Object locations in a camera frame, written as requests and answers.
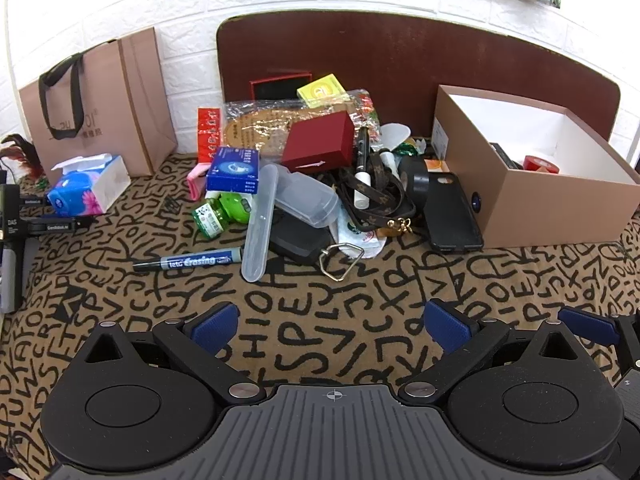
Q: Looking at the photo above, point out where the brown patterned strap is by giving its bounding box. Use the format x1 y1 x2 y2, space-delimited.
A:
339 149 417 233

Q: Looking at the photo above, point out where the black grey device stand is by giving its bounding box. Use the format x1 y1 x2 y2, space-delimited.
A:
0 184 96 313

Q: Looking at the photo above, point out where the black tape roll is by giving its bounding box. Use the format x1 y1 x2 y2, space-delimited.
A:
399 156 432 212

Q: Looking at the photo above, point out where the black key pouch metal ring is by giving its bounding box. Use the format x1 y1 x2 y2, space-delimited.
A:
269 212 365 281

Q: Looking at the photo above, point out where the black pen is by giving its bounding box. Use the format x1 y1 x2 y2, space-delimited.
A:
355 126 371 172

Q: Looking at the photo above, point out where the blue floral tissue pack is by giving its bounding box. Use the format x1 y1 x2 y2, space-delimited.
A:
47 153 132 216

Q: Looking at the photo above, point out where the brown paper shopping bag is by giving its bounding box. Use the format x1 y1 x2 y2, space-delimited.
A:
19 27 178 178

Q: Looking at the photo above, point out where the blue whiteboard marker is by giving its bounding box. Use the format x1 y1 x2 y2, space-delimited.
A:
132 247 246 272

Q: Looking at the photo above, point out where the red black flat box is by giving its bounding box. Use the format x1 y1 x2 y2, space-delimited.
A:
250 73 314 104

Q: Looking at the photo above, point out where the white cardboard box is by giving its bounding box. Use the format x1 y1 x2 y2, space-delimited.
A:
432 85 640 250

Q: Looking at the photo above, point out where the white lip balm tube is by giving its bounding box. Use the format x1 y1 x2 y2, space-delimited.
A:
353 172 371 210

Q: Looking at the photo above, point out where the green medicine bottle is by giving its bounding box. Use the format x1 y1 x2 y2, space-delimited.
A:
192 199 229 236

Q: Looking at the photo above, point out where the green plastic toy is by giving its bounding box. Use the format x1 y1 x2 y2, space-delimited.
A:
220 192 251 224

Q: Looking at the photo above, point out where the dark brown wooden headboard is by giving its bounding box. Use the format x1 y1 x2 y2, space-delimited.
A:
216 9 622 142

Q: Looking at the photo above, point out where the clear plastic box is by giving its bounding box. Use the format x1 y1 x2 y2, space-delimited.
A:
272 170 341 229

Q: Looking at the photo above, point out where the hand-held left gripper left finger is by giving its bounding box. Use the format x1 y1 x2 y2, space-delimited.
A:
75 302 267 405

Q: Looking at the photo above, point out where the clear plastic snack packet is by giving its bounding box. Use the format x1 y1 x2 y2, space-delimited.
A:
222 89 377 157

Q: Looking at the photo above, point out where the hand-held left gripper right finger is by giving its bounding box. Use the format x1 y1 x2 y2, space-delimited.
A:
399 299 596 406

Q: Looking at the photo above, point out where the yellow green small box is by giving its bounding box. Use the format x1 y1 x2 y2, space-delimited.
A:
297 74 352 109

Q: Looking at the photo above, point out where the white slim tube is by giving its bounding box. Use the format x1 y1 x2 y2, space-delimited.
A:
378 148 401 181

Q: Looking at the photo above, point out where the clear toothbrush case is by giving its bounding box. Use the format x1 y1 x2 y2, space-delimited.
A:
241 163 279 283

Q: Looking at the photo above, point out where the pink plastic item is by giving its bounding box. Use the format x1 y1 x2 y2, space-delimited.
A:
187 162 211 199

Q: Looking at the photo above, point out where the red paper packet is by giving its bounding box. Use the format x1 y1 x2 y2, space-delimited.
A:
197 106 222 164

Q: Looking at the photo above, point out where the white packet green logo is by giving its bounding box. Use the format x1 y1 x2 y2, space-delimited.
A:
337 209 387 260

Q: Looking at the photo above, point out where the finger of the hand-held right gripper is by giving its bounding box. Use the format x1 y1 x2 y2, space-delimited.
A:
557 306 640 376

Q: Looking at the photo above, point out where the black phone case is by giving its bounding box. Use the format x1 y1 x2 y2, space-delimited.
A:
422 172 485 254

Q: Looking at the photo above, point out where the red tape roll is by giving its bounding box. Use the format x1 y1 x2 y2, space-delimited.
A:
523 155 561 175

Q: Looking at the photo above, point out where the blue card box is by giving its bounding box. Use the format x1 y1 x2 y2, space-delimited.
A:
206 146 261 195

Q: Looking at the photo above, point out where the dark red jewellery box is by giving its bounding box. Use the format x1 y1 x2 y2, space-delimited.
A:
281 111 356 175

